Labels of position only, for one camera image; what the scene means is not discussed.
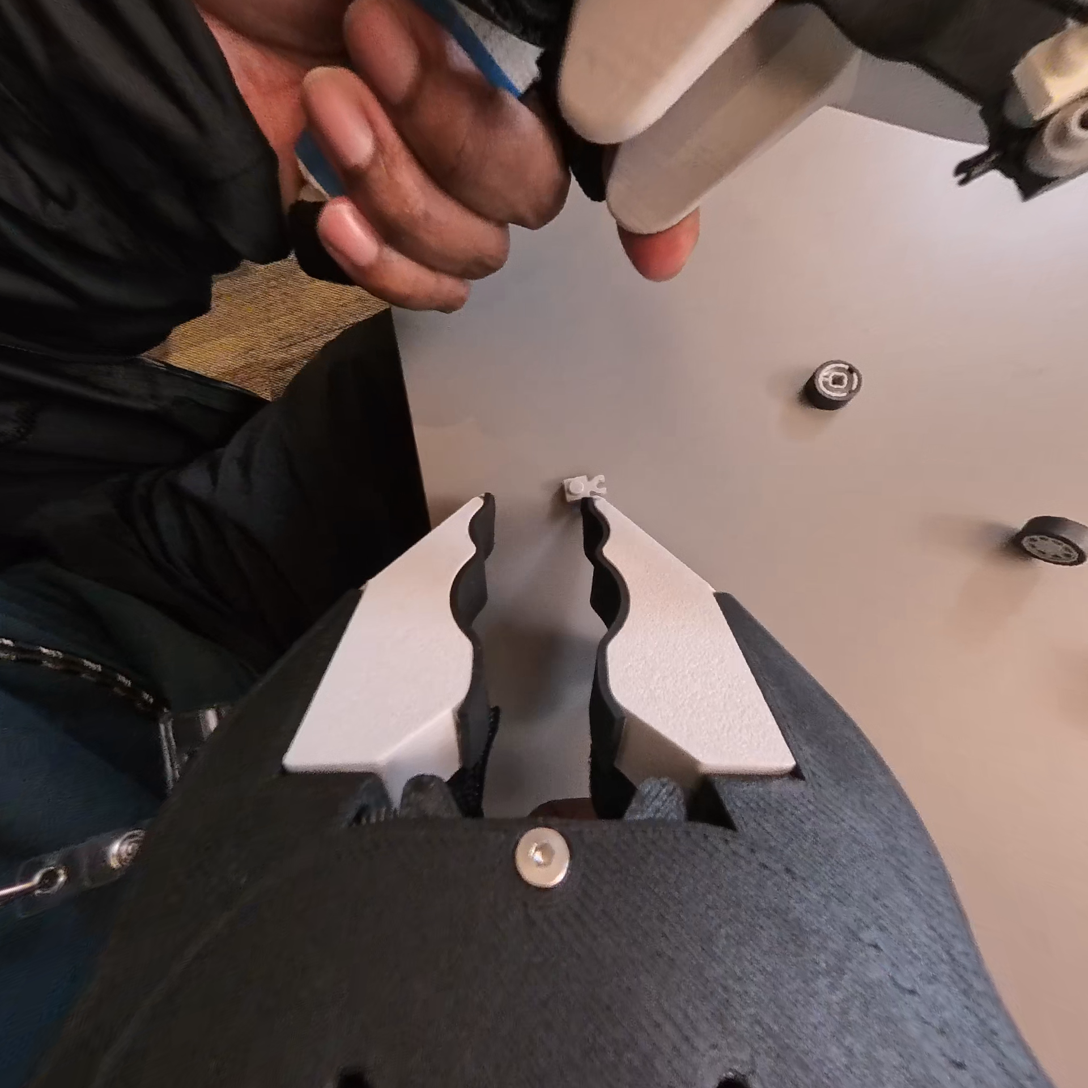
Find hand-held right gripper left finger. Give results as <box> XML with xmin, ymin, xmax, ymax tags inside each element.
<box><xmin>280</xmin><ymin>493</ymin><xmax>503</xmax><ymax>819</ymax></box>

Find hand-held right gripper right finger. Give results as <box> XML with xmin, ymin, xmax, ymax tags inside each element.
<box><xmin>580</xmin><ymin>495</ymin><xmax>798</xmax><ymax>821</ymax></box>

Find person's left forearm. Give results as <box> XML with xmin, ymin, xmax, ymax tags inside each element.
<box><xmin>0</xmin><ymin>0</ymin><xmax>294</xmax><ymax>358</ymax></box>

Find grey desk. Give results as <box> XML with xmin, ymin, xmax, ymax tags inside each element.
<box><xmin>389</xmin><ymin>80</ymin><xmax>1088</xmax><ymax>1088</ymax></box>

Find person's left hand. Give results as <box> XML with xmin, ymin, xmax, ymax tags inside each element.
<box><xmin>199</xmin><ymin>0</ymin><xmax>705</xmax><ymax>314</ymax></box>

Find person's black jacket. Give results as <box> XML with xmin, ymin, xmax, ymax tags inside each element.
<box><xmin>0</xmin><ymin>331</ymin><xmax>431</xmax><ymax>683</ymax></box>

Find dark stitched belt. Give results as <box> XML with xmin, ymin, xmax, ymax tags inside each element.
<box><xmin>0</xmin><ymin>636</ymin><xmax>227</xmax><ymax>797</ymax></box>

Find person's blue jeans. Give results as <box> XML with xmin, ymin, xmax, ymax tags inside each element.
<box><xmin>0</xmin><ymin>561</ymin><xmax>256</xmax><ymax>1088</ymax></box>

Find small black toy wheel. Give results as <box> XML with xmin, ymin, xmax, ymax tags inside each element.
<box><xmin>801</xmin><ymin>357</ymin><xmax>865</xmax><ymax>415</ymax></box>

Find metal key clip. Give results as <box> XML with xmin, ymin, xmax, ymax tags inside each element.
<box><xmin>0</xmin><ymin>828</ymin><xmax>151</xmax><ymax>921</ymax></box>

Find black tire with grey rim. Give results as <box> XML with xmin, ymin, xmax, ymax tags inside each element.
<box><xmin>1011</xmin><ymin>514</ymin><xmax>1088</xmax><ymax>569</ymax></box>

